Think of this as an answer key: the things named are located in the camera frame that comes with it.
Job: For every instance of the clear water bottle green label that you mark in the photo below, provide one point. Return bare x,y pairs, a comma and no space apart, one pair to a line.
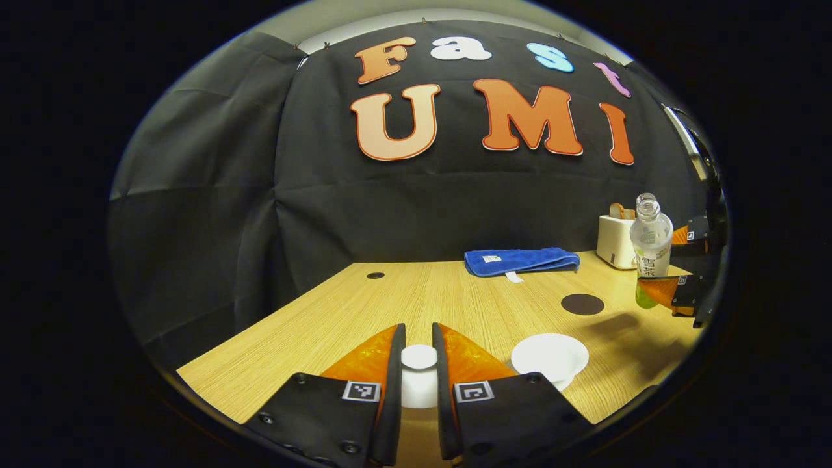
650,244

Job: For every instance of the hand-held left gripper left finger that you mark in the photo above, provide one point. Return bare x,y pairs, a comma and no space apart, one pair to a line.
394,403

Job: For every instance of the white teacup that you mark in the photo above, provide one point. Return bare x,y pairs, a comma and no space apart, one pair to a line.
549,356

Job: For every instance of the blue folded towel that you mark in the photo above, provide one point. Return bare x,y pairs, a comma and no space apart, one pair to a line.
520,260

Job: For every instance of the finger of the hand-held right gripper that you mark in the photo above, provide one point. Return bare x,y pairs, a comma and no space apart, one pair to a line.
697,237
686,296

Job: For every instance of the dark brown round coaster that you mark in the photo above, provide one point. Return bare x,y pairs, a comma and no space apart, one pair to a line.
582,304

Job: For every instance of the white teacup lid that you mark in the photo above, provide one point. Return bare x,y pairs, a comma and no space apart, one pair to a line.
419,383

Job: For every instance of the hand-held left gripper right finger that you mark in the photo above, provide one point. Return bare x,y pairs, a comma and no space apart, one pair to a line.
444,416

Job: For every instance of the white toaster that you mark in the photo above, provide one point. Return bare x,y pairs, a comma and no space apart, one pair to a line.
614,244

